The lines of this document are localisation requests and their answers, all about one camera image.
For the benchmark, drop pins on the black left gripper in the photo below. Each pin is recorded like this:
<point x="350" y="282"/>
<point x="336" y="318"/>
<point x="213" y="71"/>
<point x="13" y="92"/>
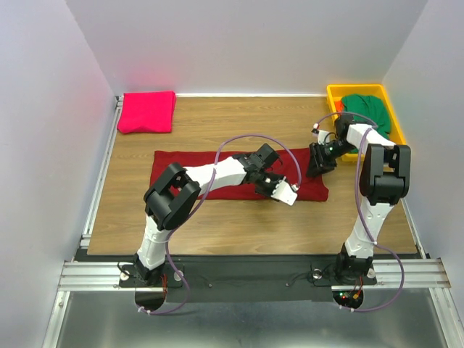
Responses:
<point x="277" y="178"/>

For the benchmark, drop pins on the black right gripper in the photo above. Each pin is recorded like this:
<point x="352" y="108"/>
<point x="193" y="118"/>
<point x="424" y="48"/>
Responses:
<point x="316" y="163"/>

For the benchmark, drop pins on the dark red t shirt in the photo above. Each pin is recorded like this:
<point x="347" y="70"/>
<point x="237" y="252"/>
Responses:
<point x="311" y="189"/>

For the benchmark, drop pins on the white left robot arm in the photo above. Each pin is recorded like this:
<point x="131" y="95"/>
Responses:
<point x="171" y="200"/>

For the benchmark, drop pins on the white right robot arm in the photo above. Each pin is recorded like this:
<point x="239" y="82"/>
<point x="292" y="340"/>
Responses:
<point x="382" y="179"/>

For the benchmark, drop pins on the orange t shirt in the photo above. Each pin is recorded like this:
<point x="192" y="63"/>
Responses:
<point x="339" y="106"/>

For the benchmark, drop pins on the yellow plastic bin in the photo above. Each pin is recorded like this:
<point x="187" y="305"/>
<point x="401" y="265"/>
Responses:
<point x="336" y="92"/>

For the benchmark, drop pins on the green t shirt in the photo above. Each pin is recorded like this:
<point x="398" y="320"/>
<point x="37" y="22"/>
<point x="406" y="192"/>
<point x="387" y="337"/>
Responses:
<point x="372" y="107"/>

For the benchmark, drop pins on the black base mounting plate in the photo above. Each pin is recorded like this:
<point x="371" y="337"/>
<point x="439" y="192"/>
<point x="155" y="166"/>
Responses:
<point x="252" y="278"/>

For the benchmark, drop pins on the folded pink t shirt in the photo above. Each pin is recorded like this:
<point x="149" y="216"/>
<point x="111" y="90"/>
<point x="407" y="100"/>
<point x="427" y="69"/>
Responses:
<point x="147" y="112"/>

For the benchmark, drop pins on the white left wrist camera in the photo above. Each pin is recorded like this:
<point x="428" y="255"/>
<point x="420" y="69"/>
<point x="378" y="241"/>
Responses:
<point x="285" y="192"/>

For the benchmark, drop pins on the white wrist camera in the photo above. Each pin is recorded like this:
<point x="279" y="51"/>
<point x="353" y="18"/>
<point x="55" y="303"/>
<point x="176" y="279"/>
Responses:
<point x="285" y="192"/>
<point x="323" y="136"/>

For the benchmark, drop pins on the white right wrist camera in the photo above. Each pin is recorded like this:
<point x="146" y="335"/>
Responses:
<point x="323" y="136"/>

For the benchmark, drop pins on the aluminium frame rail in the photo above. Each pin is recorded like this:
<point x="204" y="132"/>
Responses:
<point x="105" y="276"/>

